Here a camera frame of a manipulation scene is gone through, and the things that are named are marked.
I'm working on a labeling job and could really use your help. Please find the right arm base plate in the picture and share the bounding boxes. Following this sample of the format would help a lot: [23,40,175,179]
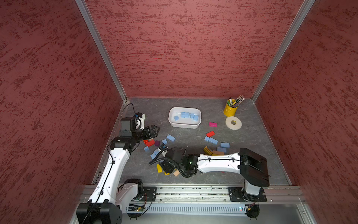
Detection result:
[228,187,267,203]

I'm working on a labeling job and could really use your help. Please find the long blue block right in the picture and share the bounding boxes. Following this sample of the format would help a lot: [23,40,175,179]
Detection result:
[209,138,218,145]

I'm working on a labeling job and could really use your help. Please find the long blue block left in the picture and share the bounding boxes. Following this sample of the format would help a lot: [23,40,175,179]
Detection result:
[167,134,176,142]

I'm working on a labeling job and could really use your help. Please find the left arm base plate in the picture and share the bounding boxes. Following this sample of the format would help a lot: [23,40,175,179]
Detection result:
[139,186,157,202]

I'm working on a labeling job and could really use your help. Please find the red block right cluster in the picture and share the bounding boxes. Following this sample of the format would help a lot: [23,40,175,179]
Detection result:
[206,131,215,138]

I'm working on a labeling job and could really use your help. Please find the white tape roll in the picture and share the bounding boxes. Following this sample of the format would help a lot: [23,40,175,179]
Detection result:
[225,116,242,130]

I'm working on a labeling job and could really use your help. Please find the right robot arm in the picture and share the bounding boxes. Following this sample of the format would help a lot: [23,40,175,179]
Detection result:
[150,148,270,203]

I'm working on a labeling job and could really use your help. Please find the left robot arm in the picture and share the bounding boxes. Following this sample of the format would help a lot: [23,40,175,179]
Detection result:
[76,113,160,224]

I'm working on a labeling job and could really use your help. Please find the striped yellow block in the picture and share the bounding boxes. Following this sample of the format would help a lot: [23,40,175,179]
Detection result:
[203,146,213,155]

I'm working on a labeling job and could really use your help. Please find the long blue block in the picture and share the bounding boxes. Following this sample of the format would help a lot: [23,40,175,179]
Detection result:
[209,138,218,145]
[167,134,176,142]

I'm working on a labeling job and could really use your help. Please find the yellow pen holder can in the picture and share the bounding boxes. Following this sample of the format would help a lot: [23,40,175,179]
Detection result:
[223,99,237,117]

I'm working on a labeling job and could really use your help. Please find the long red block left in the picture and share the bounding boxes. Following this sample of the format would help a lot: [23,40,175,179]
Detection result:
[146,140,155,147]

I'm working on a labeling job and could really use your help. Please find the pens in can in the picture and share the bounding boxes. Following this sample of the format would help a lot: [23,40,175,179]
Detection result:
[227,95,245,108]

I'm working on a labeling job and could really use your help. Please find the magenta flat block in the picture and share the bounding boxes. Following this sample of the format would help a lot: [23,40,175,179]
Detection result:
[209,122,218,127]

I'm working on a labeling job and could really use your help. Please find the white plastic tray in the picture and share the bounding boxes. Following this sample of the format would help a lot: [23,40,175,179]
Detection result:
[168,107,202,129]

